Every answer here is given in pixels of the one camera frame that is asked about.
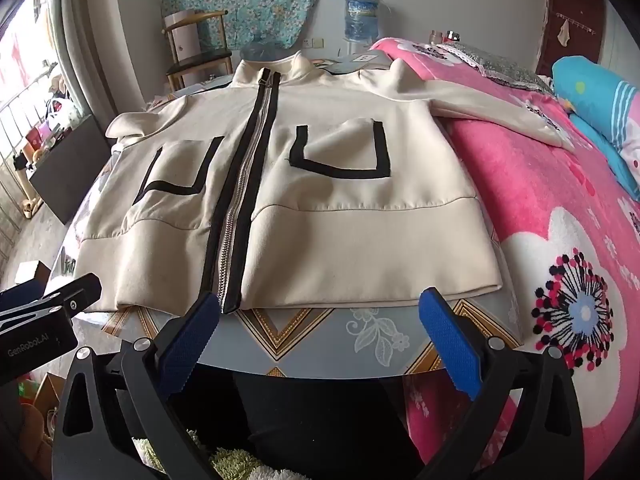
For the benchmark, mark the brown wooden box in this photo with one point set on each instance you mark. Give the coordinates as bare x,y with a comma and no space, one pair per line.
32,275

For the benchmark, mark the blue striped pillow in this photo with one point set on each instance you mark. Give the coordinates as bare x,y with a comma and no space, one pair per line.
600,95

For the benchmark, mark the cream zip jacket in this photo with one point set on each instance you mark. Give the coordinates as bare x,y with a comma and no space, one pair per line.
325,210

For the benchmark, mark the dark grey panel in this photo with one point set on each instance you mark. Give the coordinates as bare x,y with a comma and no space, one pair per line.
65,170

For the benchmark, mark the brown cardboard box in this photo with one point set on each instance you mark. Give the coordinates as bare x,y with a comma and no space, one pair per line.
47,392

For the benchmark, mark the green white shaggy cushion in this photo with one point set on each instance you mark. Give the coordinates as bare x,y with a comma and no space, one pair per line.
230,460

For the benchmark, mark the dark red door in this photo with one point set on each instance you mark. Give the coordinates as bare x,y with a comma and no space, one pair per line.
575,0

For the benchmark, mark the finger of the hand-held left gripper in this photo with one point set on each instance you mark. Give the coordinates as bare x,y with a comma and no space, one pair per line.
30,317
82,287

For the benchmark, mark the silver sequined pillow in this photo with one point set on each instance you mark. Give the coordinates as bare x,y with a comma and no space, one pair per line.
495,65

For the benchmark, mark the grey curtain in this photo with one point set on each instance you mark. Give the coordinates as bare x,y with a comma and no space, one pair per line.
90,35

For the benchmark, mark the windowsill clutter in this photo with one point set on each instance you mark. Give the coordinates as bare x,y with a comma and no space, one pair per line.
50,120

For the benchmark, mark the white metal railing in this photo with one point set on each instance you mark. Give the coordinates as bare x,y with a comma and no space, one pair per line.
10,135

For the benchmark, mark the clear glass jar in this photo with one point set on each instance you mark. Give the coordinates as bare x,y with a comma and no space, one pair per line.
437,37

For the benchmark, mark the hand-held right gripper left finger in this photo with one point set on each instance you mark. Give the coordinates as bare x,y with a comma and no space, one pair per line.
189,345

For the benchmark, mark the white water dispenser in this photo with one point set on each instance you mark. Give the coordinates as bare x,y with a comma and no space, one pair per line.
352,49

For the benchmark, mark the small hanging beige cloth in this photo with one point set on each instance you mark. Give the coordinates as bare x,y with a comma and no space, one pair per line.
564,32

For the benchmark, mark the pink floral blanket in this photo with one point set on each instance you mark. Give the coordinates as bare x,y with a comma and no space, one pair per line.
525,185

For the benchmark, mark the door hook rail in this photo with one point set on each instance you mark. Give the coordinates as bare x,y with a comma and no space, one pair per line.
577,21

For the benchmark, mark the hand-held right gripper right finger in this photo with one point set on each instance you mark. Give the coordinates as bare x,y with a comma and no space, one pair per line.
450,342

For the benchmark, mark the white wall outlet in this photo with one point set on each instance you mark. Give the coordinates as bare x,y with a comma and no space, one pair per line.
315,43

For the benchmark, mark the wooden chair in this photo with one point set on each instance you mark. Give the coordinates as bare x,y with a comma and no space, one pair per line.
200,62

